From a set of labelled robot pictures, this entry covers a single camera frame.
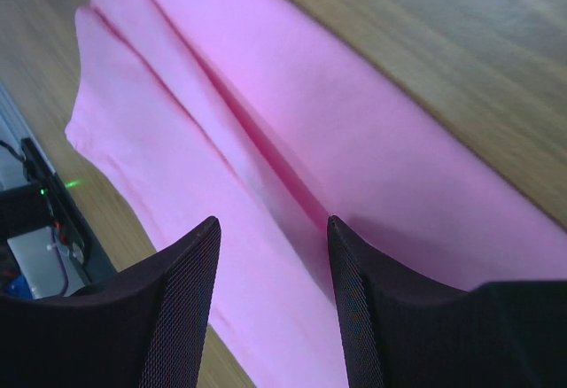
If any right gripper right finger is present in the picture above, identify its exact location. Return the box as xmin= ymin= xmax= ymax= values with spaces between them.
xmin=327 ymin=216 xmax=566 ymax=387

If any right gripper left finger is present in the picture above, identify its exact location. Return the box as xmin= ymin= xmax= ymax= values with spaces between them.
xmin=1 ymin=217 xmax=221 ymax=387

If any pink t-shirt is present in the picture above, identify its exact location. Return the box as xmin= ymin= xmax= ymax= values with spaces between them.
xmin=66 ymin=0 xmax=566 ymax=387

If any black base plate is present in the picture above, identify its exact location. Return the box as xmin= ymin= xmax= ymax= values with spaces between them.
xmin=20 ymin=137 xmax=117 ymax=285

